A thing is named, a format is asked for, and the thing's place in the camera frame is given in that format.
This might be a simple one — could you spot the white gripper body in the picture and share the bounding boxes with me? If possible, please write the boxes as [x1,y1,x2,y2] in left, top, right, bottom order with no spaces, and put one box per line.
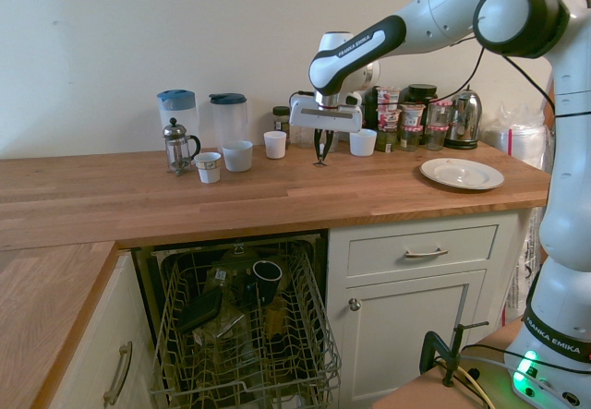
[289,93,366,135]

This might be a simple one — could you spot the short white cup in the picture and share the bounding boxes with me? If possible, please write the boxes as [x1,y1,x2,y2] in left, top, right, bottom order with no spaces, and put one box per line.
[348,127,379,158]

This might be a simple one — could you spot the spice jar with dark lid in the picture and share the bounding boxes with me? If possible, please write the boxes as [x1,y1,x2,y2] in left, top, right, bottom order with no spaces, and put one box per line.
[271,105,293,149]

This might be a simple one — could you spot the tall white ribbed cup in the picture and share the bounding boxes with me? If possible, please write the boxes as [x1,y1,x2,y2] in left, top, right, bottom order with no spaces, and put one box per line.
[263,130,288,161]

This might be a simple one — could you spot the black pepper grinder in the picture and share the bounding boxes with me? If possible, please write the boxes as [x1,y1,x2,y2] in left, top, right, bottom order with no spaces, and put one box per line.
[363,86,379,131]

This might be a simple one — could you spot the green contents jar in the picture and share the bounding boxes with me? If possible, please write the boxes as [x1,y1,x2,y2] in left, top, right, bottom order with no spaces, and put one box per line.
[375,129,399,153]

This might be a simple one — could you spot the stacked yogurt pots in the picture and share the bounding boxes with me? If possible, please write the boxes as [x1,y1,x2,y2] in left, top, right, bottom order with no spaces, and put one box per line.
[375,86,403,134]

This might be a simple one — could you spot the large white cup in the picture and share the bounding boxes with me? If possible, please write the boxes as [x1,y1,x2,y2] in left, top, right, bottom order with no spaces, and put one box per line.
[221,139,255,174]

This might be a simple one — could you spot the jar with red checked lid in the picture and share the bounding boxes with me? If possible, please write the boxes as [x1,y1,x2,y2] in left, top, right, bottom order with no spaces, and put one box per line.
[425,124,450,152]
[427,100,454,127]
[398,125,424,153]

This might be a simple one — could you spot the single yogurt pot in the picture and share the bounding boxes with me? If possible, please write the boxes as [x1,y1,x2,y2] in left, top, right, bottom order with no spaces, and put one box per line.
[398,102,427,128]

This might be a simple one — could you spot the pitcher with dark teal lid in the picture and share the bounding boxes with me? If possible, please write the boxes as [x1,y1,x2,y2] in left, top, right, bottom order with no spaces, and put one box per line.
[208,92,250,150]

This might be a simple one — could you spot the large jar with black lid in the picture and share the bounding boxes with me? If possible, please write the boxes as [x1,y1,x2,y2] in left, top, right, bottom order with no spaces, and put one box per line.
[404,83,440,106]

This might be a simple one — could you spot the white cup with patterned rim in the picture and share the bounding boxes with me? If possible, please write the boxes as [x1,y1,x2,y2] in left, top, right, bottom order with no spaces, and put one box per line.
[193,151,223,185]

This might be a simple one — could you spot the white ceramic plate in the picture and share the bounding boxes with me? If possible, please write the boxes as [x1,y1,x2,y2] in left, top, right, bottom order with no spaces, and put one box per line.
[418,157,506,192]

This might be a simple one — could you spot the stainless steel electric kettle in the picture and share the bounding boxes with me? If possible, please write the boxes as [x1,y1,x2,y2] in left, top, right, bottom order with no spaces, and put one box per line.
[442,84,485,151]

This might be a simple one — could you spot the glass French press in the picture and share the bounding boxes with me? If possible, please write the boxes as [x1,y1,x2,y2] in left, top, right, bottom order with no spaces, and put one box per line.
[162,116,203,177]

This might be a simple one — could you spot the black mug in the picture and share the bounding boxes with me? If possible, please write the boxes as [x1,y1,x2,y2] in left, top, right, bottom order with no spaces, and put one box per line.
[250,259,284,307]

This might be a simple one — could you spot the pitcher with light blue lid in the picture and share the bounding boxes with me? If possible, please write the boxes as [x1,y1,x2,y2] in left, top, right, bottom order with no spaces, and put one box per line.
[156,89,201,152]

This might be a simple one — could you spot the cream cabinet drawer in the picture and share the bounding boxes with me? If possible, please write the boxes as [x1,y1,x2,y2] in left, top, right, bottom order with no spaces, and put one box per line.
[345,223,501,278]

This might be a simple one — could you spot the clear plastic bag of cups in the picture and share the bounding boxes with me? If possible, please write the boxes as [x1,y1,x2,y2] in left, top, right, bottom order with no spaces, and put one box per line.
[481,102,553,171]

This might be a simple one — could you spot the black rectangular container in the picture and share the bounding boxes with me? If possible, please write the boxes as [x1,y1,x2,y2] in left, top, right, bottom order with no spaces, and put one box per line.
[175,285,224,335]

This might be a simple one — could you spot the cream cabinet door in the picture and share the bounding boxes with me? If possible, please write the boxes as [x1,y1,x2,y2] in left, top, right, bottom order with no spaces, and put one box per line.
[343,268,489,402]

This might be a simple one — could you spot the black C clamp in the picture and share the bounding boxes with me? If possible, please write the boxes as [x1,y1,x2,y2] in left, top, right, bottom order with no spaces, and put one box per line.
[418,320,491,389]

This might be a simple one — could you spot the metal drawer handle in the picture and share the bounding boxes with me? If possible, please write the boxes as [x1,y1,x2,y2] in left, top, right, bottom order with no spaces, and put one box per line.
[404,247,450,260]

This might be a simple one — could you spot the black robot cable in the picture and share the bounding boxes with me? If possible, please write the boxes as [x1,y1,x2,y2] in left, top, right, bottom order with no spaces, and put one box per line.
[442,0,591,119]

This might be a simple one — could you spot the wire dishwasher rack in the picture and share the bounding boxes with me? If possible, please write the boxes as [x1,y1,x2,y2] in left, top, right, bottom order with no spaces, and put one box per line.
[149,241,344,409]

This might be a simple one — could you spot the cream coloured cable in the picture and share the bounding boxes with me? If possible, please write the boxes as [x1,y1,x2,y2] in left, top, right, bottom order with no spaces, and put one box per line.
[455,366,499,409]

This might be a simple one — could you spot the curved metal cabinet handle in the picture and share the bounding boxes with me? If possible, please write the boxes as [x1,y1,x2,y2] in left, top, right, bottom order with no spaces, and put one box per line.
[103,340,134,407]

